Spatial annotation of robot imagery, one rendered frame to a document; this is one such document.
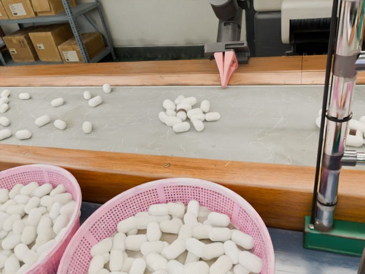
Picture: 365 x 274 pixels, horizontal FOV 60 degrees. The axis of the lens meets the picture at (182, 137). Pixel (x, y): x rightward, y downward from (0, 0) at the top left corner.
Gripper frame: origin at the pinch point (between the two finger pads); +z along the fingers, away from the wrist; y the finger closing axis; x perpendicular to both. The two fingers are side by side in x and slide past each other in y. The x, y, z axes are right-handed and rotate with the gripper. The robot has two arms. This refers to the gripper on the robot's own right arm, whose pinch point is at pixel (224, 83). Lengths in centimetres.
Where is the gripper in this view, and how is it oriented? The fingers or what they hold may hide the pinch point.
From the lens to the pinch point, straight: 76.9
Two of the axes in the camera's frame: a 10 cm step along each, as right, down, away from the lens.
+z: -1.2, 9.7, -2.2
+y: 9.4, 0.4, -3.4
